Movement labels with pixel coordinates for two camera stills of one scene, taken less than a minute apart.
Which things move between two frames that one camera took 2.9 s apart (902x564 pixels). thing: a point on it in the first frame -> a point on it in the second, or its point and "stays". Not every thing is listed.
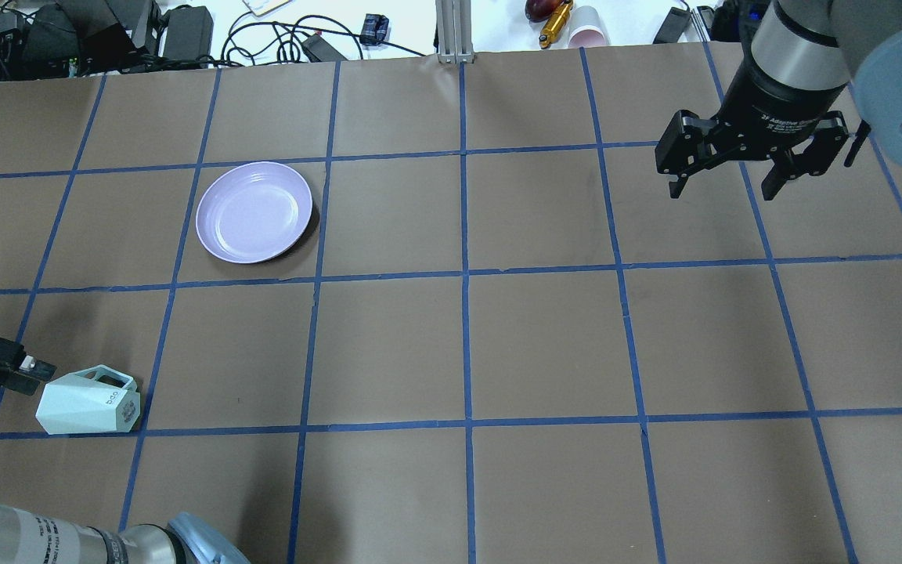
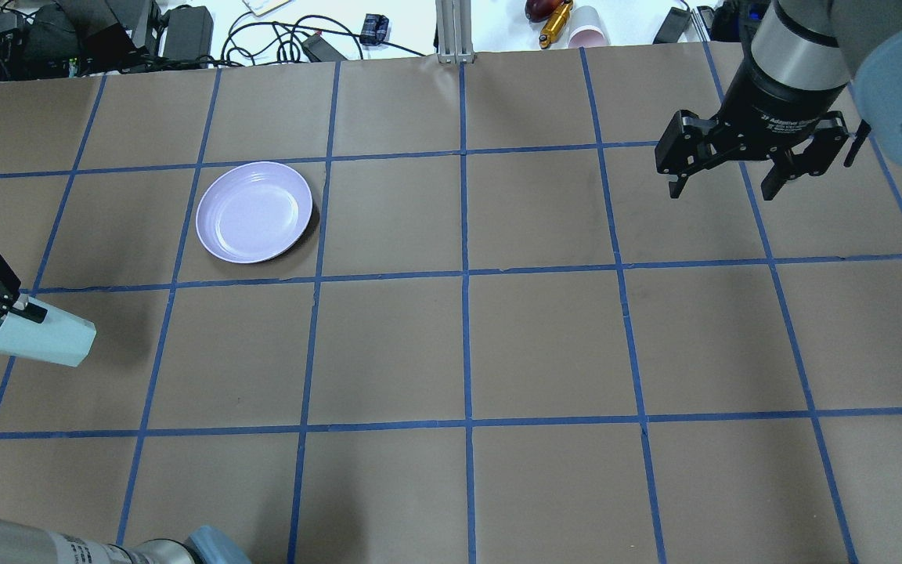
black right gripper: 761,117 stays
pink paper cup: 587,28 stays
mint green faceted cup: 98,399 -> 61,339
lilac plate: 252,211 stays
